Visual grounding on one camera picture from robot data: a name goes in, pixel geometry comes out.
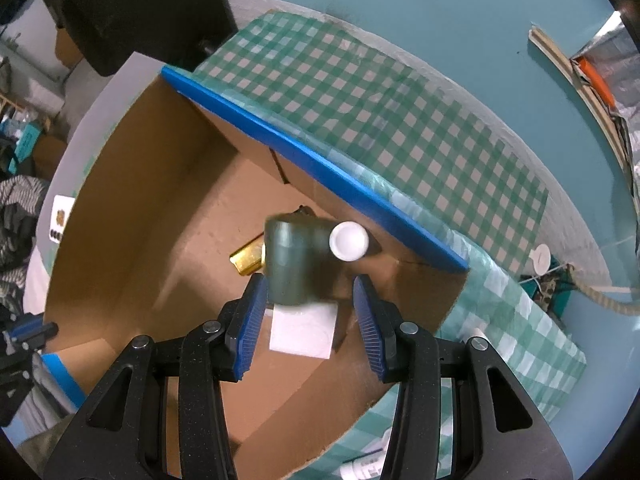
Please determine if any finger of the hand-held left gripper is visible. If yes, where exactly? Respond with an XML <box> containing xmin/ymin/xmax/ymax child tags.
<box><xmin>2</xmin><ymin>321</ymin><xmax>60</xmax><ymax>356</ymax></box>

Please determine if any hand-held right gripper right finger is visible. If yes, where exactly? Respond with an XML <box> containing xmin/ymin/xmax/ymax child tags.
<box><xmin>353</xmin><ymin>274</ymin><xmax>574</xmax><ymax>480</ymax></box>

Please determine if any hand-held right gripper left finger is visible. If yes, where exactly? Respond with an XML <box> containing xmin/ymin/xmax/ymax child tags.
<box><xmin>44</xmin><ymin>274</ymin><xmax>270</xmax><ymax>480</ymax></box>

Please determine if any small white square box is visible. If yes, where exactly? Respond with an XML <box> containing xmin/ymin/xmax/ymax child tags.
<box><xmin>269</xmin><ymin>302</ymin><xmax>338</xmax><ymax>360</ymax></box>

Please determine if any gold rectangular object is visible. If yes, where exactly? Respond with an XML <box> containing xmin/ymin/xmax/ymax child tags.
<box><xmin>229</xmin><ymin>241</ymin><xmax>267</xmax><ymax>277</ymax></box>

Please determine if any dark green round container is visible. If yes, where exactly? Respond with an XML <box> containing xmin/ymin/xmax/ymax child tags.
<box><xmin>263</xmin><ymin>214</ymin><xmax>342</xmax><ymax>307</ymax></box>

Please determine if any cardboard box with blue rim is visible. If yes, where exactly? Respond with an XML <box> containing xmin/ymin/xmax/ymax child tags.
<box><xmin>41</xmin><ymin>64</ymin><xmax>471</xmax><ymax>480</ymax></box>

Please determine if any striped cloth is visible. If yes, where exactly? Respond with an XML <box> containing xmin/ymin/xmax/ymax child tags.
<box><xmin>0</xmin><ymin>176</ymin><xmax>52</xmax><ymax>288</ymax></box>

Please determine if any white printed tube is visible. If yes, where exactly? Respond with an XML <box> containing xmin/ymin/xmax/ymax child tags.
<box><xmin>339</xmin><ymin>452</ymin><xmax>390</xmax><ymax>480</ymax></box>

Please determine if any teal box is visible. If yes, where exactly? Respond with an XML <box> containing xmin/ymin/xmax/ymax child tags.
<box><xmin>9</xmin><ymin>124</ymin><xmax>42</xmax><ymax>172</ymax></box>

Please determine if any dark green checked tablecloth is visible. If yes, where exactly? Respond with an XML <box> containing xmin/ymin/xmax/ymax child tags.
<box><xmin>192</xmin><ymin>9</ymin><xmax>550</xmax><ymax>275</ymax></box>

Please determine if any grey board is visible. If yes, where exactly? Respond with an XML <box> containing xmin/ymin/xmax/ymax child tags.
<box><xmin>24</xmin><ymin>54</ymin><xmax>167</xmax><ymax>311</ymax></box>

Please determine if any wooden ledge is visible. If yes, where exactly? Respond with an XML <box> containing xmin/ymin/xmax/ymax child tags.
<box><xmin>528</xmin><ymin>24</ymin><xmax>632</xmax><ymax>173</ymax></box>

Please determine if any orange object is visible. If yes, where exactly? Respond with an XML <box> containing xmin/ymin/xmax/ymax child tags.
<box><xmin>574</xmin><ymin>57</ymin><xmax>615</xmax><ymax>107</ymax></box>

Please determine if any black cloth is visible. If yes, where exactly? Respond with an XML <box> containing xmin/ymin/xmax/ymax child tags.
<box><xmin>30</xmin><ymin>0</ymin><xmax>239</xmax><ymax>79</ymax></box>

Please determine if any silver tarp curtain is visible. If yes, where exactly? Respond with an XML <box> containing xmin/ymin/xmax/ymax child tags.
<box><xmin>570</xmin><ymin>9</ymin><xmax>640</xmax><ymax>183</ymax></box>

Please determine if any striped rope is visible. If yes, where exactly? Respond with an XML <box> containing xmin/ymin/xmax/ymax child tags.
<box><xmin>569</xmin><ymin>264</ymin><xmax>640</xmax><ymax>317</ymax></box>

